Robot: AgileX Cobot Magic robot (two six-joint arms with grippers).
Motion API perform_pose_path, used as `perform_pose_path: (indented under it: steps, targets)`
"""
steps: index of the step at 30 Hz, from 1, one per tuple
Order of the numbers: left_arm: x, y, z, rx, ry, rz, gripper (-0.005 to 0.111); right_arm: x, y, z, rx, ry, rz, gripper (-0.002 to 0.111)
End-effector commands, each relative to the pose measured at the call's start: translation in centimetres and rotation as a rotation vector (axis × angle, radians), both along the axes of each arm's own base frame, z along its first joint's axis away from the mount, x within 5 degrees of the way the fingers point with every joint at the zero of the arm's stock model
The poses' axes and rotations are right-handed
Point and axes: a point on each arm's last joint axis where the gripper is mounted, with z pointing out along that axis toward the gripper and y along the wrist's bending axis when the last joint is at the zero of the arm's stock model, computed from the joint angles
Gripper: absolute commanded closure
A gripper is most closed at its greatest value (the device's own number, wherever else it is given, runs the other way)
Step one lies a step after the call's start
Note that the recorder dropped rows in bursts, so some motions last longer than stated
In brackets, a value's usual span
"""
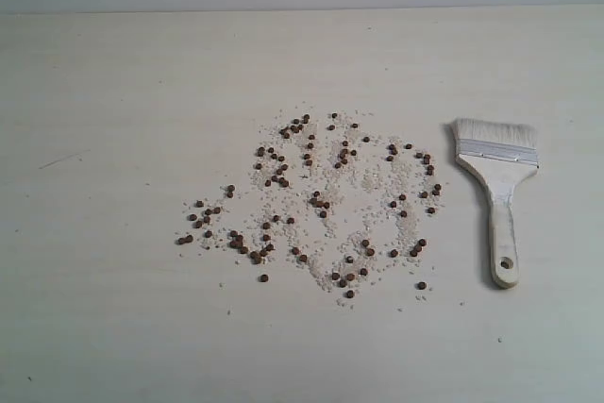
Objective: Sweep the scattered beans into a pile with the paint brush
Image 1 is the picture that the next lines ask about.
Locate white wooden paint brush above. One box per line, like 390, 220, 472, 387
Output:
451, 118, 539, 289

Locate scattered brown pellets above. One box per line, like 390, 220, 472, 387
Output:
176, 111, 443, 300

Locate scattered rice grain pile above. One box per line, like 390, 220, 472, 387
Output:
181, 108, 468, 314

